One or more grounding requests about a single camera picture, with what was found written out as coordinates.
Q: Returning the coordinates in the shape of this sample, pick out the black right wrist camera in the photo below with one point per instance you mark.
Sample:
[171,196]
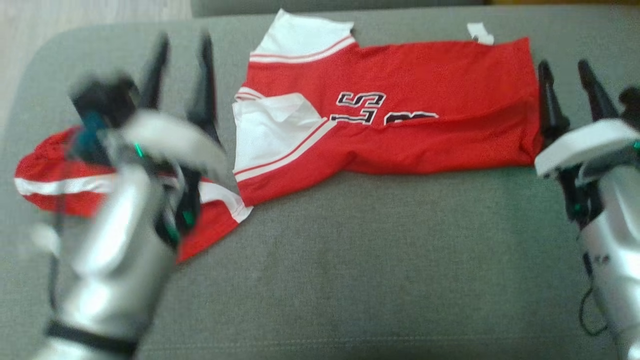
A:
[631,105]

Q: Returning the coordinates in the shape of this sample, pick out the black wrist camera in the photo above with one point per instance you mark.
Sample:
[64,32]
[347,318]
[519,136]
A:
[102,102]
[631,105]

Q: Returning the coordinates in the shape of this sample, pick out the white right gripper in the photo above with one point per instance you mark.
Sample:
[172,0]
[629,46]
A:
[585,145]

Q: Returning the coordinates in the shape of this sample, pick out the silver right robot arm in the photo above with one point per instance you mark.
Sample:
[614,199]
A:
[617,260]

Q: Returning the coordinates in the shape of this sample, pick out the red white sports jersey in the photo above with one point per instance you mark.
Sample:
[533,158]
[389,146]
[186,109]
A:
[415,80]

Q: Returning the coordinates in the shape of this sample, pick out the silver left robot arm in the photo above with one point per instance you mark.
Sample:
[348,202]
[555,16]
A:
[115,265]

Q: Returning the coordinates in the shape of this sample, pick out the red white striped shorts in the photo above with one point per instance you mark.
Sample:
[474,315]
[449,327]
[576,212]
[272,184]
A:
[55,187]

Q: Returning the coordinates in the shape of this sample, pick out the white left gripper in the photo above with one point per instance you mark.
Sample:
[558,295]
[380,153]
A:
[175,140]

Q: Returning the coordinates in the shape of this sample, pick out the grey sofa seat cushion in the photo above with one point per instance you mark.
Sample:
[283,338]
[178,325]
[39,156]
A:
[375,260]

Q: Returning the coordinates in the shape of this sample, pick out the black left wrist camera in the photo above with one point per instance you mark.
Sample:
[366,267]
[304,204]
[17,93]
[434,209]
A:
[102,102]

